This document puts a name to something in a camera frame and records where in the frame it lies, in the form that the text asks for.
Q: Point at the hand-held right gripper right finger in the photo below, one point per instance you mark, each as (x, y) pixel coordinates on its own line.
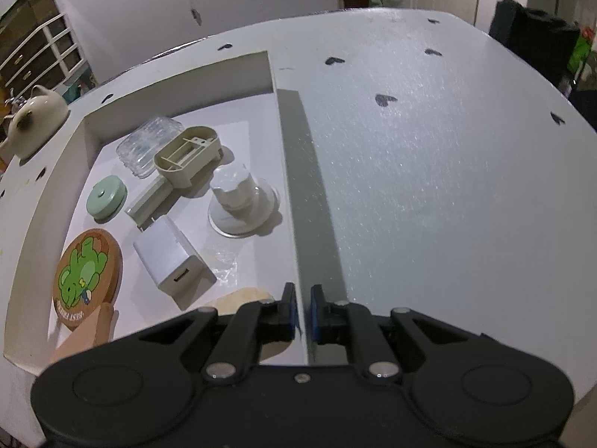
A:
(316, 311)

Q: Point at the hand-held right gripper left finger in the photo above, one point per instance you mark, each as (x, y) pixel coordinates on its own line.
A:
(293, 311)

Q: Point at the pale wooden plank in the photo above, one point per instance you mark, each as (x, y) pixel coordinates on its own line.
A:
(242, 299)

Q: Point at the white suction cup knob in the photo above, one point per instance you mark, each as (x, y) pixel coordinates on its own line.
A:
(240, 196)

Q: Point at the white USB charger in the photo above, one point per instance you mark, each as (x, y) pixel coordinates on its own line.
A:
(170, 254)

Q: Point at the cork coaster with green bear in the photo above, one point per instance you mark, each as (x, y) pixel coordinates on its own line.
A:
(88, 280)

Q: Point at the small orange wooden block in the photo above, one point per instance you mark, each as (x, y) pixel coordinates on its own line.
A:
(84, 338)

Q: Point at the green round tape measure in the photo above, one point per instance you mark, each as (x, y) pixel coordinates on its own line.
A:
(106, 198)

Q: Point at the clear plastic case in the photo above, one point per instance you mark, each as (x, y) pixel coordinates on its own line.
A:
(140, 147)

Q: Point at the white cardboard box tray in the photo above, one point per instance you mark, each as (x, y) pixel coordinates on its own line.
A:
(51, 186)

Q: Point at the cream cat-shaped ceramic container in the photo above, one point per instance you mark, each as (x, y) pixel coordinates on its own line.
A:
(35, 121)

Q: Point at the black chair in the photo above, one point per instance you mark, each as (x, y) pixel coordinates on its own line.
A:
(536, 42)

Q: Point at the green bag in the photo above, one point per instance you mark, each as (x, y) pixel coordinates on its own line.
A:
(583, 49)

